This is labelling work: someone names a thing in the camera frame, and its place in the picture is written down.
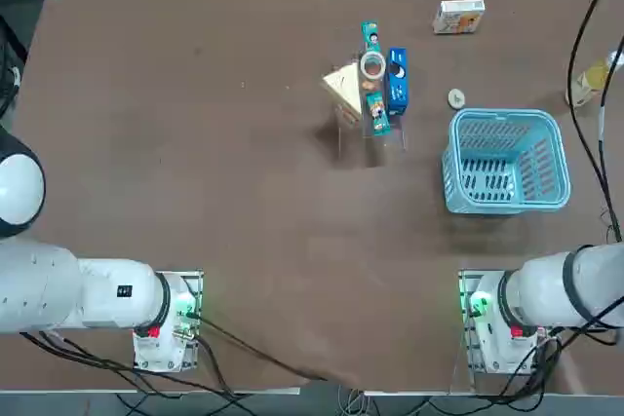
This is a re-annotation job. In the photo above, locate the clear acrylic display shelf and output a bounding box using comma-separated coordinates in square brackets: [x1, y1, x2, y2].
[332, 24, 409, 170]

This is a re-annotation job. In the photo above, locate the blue Oreo cookie box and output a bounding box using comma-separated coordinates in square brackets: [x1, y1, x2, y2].
[384, 47, 410, 116]

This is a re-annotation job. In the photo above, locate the teal snack packet orange print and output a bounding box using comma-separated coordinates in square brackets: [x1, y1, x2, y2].
[365, 92, 392, 138]

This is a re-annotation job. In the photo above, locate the triangular wrapped sandwich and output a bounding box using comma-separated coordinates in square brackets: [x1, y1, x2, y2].
[321, 62, 365, 131]

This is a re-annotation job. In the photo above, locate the teal snack packet cartoon girl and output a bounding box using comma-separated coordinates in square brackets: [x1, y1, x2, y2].
[360, 20, 382, 55]

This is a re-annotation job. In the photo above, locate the white orange carton box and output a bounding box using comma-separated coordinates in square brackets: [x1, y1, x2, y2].
[432, 0, 487, 36]

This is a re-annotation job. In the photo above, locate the light blue plastic basket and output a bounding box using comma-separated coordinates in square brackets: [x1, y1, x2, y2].
[441, 107, 571, 215]

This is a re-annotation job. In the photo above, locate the yellow drink bottle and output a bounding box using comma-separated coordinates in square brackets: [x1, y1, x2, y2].
[565, 50, 624, 109]

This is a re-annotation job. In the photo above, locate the black base cable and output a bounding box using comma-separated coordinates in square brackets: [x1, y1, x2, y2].
[194, 316, 328, 383]

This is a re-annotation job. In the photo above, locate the black cable white sleeve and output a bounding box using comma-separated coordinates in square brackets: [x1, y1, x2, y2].
[597, 33, 624, 242]

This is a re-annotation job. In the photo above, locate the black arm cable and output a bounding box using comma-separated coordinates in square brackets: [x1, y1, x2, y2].
[567, 0, 624, 242]

